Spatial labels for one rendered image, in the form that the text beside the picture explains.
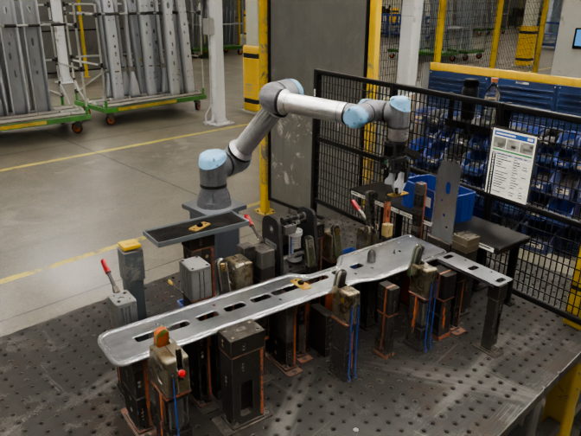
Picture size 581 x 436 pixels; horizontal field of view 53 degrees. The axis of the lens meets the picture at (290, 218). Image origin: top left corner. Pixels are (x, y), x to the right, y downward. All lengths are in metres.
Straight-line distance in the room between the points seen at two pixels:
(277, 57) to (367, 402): 3.54
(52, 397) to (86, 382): 0.12
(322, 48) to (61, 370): 3.19
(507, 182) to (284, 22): 2.82
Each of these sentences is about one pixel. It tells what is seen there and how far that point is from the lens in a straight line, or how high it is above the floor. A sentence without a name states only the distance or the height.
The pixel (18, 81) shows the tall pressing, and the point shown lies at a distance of 9.00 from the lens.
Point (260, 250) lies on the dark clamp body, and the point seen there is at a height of 1.08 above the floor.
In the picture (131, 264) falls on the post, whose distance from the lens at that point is 2.06.
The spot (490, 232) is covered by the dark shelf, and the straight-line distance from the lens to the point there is 2.59.
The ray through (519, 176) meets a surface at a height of 1.27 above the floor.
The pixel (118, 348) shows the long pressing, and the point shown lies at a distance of 1.80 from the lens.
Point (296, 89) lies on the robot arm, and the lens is 2.34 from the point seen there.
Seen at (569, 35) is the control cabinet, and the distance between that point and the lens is 8.80.
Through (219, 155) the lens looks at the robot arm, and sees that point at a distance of 2.45.
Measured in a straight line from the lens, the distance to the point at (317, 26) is 4.66.
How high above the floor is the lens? 1.98
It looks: 22 degrees down
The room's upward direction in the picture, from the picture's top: 1 degrees clockwise
